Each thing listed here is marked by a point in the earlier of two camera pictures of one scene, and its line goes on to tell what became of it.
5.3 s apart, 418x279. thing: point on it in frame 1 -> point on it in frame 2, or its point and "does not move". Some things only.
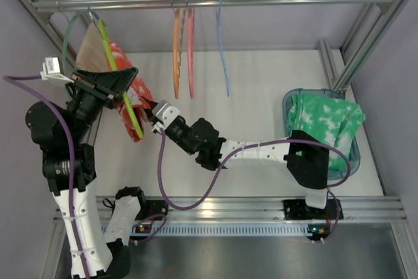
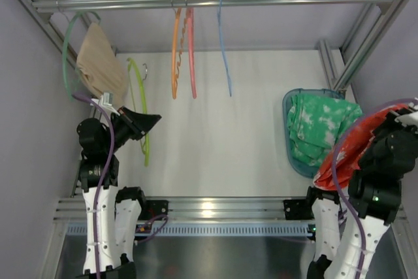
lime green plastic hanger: [115, 68] -> [145, 142]
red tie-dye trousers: [138, 93] -> [352, 146]
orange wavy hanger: [179, 20] does not move
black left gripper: [95, 86] -> [131, 122]
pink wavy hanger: [191, 31] does not move
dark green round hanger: [64, 37] does not move
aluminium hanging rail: [72, 4] does not move
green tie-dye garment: [332, 120] does not move
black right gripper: [153, 119] -> [395, 117]
